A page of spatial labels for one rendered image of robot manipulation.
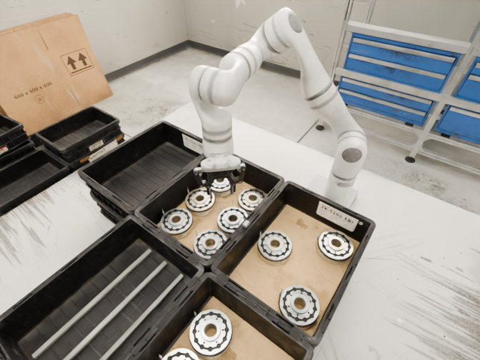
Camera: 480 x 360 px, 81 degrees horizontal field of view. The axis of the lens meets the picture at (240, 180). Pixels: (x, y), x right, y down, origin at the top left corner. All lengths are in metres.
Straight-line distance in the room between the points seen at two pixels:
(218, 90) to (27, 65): 2.88
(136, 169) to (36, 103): 2.27
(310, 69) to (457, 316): 0.85
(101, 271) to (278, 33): 0.81
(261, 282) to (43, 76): 2.97
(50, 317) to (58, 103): 2.71
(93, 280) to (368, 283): 0.84
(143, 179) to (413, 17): 2.81
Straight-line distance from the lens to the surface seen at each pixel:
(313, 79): 0.85
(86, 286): 0.93
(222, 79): 0.57
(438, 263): 1.22
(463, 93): 2.53
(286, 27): 0.80
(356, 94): 2.64
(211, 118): 0.62
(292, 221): 0.96
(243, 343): 0.78
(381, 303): 1.05
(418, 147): 2.73
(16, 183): 2.15
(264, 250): 0.85
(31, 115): 3.35
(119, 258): 0.94
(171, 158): 1.20
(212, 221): 0.95
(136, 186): 1.12
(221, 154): 0.66
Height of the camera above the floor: 1.59
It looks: 45 degrees down
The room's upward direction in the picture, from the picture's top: straight up
